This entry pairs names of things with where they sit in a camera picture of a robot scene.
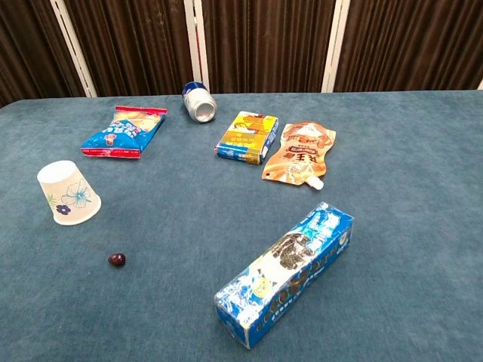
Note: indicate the white floral paper cup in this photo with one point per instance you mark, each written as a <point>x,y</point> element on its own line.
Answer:
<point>64,190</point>

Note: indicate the small dark red candy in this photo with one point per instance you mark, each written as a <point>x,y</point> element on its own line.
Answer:
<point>117,259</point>

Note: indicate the yellow blue carton box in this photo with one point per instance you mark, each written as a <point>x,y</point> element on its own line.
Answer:
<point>247,137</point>

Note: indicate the orange spouted drink pouch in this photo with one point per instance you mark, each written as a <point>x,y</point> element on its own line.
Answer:
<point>300,152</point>

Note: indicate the silver blue drink can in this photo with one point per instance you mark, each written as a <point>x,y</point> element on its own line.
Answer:
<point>200,103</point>

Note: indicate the long blue cookie box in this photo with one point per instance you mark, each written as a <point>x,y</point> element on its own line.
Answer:
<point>287,271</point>

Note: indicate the blue red snack bag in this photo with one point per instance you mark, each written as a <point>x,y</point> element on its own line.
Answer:
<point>120,135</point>

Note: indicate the brown pleated screen panel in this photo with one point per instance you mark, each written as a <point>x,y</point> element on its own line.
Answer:
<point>30,49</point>
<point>132,45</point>
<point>411,43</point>
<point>268,45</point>

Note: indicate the white screen frame post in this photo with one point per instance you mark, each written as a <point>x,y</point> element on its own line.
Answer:
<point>73,47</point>
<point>336,45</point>
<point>197,41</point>

